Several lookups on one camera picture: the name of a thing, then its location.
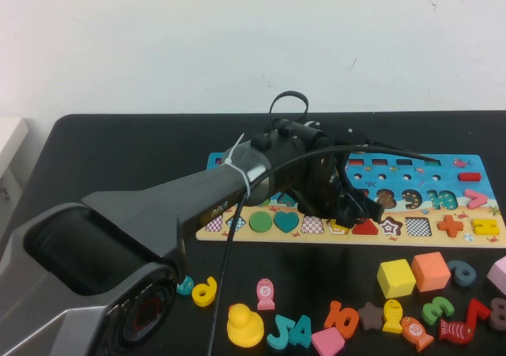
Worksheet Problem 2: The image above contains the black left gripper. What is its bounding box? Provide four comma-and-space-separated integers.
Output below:
292, 150, 387, 229

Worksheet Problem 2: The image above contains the red triangle piece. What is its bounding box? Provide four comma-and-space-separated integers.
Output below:
351, 218, 380, 237

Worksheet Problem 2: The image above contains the wooden number shape puzzle board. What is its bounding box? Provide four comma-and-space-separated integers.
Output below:
195, 152, 506, 249

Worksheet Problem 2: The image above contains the teal heart piece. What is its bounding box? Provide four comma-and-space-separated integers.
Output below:
273, 211, 300, 234

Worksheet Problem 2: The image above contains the orange plus sign piece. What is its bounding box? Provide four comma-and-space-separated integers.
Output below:
437, 214, 464, 238

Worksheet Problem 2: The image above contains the green circle piece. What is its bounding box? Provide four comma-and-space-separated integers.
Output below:
248, 212, 274, 233

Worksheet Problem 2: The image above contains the brown star piece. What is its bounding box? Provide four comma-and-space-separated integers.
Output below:
357, 301, 384, 331

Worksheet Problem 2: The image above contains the orange number ten piece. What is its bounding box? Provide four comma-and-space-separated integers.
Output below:
323, 300, 360, 339

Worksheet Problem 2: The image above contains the grey-blue number nine piece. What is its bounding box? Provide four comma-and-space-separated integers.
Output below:
445, 259, 477, 288

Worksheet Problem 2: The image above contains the yellow equals sign piece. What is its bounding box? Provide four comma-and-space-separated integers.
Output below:
470, 218, 500, 235

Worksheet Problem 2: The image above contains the green number three piece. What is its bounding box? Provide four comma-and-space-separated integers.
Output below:
421, 295, 455, 324

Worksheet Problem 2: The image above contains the pink greater-than sign piece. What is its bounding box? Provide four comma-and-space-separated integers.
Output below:
465, 188, 490, 210

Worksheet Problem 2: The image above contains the teal number four piece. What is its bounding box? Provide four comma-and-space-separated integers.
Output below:
287, 314, 312, 348

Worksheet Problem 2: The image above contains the pink trapezoid piece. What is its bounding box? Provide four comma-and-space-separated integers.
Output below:
311, 326, 346, 356

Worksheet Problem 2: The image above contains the teal curved number piece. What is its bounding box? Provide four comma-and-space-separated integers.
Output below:
266, 314, 296, 349

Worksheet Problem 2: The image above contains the red number seven piece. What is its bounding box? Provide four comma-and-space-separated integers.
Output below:
464, 297, 491, 330

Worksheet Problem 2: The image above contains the yellow number six piece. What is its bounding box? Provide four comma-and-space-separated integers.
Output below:
191, 275, 218, 308

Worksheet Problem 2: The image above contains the brown number eight piece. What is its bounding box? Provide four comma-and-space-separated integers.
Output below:
487, 296, 506, 331

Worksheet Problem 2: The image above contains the yellow cube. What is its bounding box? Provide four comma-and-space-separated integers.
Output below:
376, 258, 417, 300

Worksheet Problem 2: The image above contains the orange cube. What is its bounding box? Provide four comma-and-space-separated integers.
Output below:
410, 251, 451, 293

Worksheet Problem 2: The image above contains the yellow wooden fish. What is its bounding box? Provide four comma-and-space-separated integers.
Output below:
382, 298, 404, 333

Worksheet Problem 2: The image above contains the pink wooden fish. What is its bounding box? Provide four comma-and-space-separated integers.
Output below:
255, 277, 276, 311

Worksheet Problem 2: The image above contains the white zip tie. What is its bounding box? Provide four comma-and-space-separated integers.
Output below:
225, 133, 252, 199

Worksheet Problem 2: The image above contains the orange wooden fish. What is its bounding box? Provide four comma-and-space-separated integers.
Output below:
400, 315, 434, 352

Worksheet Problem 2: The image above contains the red wooden fish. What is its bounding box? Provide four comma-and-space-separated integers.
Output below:
437, 318, 474, 344

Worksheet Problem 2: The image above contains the light pink cube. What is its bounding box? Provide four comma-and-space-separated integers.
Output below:
485, 255, 506, 294

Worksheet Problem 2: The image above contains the yellow toy duck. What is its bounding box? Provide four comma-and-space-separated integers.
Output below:
226, 302, 265, 348

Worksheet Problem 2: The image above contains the teal wooden fish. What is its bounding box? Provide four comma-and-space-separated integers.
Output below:
176, 275, 194, 296

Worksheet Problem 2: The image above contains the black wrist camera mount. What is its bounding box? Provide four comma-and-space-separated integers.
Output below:
331, 127, 371, 150

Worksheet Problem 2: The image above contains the black cable loop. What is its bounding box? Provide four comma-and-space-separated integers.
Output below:
270, 90, 310, 135

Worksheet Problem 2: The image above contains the long black cable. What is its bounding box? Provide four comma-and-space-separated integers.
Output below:
209, 140, 442, 356

